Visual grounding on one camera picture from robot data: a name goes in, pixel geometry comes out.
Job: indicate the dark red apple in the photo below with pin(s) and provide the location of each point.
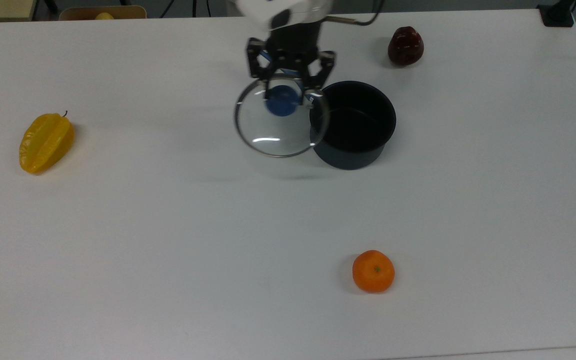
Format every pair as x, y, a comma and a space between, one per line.
405, 47

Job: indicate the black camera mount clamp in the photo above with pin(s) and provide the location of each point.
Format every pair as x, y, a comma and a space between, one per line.
555, 14

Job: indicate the tan cardboard box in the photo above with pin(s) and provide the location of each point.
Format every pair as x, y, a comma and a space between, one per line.
75, 13

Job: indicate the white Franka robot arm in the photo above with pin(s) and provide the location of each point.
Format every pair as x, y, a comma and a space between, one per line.
268, 7

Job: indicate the glass lid with blue knob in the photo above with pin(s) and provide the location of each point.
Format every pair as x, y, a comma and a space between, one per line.
283, 106

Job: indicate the small yellow fruit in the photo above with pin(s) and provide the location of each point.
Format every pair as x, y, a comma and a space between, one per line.
104, 16

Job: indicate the orange mandarin fruit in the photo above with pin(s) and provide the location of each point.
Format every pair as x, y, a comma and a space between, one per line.
373, 271

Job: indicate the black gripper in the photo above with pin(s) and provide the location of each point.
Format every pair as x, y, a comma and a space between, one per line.
295, 47

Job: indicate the yellow starfruit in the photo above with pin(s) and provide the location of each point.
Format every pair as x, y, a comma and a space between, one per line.
45, 143

